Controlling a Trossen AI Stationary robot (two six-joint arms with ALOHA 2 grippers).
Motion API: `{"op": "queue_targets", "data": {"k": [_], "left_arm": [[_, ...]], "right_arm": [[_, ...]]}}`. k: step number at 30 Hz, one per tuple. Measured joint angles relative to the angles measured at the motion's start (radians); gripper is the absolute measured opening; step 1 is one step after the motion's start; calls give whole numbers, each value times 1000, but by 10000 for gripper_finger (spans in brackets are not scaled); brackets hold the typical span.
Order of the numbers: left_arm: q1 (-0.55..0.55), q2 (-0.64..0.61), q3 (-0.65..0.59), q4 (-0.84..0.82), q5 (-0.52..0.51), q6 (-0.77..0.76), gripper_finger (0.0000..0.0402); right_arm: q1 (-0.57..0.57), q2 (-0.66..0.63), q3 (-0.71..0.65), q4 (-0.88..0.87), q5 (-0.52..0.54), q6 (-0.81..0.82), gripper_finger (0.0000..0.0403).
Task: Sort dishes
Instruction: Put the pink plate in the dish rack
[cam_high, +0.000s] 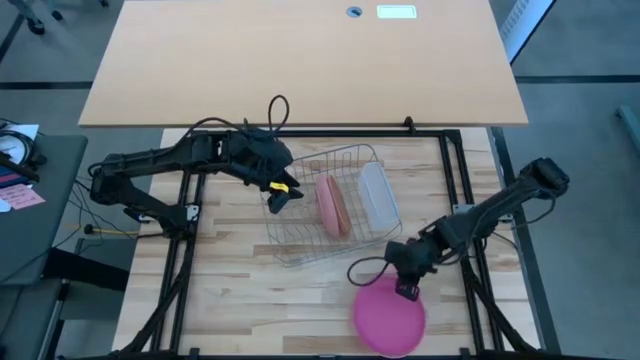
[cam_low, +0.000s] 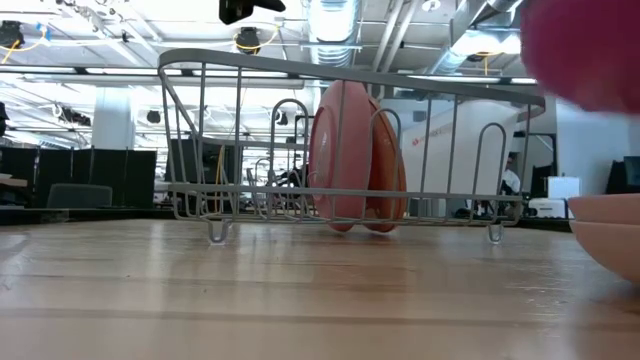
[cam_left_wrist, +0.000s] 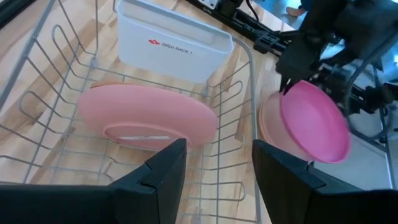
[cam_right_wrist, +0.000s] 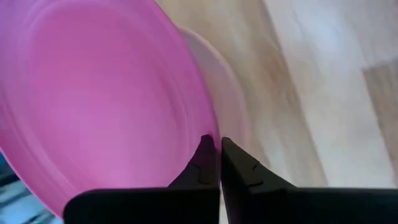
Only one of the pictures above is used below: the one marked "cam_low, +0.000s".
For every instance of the magenta plate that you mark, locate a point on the magenta plate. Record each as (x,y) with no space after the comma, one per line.
(585,50)

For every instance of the black monitor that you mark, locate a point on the black monitor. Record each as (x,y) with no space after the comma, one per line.
(190,160)

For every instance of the orange plate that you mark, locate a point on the orange plate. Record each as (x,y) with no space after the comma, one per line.
(387,165)

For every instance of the peach plate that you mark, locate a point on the peach plate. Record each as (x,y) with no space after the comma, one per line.
(610,207)
(615,250)

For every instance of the translucent white cutlery holder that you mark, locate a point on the translucent white cutlery holder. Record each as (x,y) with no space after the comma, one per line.
(440,165)

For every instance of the black ceiling-mounted device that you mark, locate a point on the black ceiling-mounted device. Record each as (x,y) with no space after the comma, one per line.
(10,35)
(247,40)

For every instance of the dark screen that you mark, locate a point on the dark screen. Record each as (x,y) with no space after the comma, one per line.
(625,175)

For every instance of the grey chair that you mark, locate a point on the grey chair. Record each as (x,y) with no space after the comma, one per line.
(80,196)

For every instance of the silver ceiling air duct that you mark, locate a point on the silver ceiling air duct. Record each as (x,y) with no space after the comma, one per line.
(332,20)

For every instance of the black room partition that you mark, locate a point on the black room partition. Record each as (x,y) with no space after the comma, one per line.
(65,165)

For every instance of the light pink plate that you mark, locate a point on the light pink plate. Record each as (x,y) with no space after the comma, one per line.
(355,150)

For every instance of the white box device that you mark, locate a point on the white box device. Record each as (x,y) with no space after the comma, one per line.
(555,200)

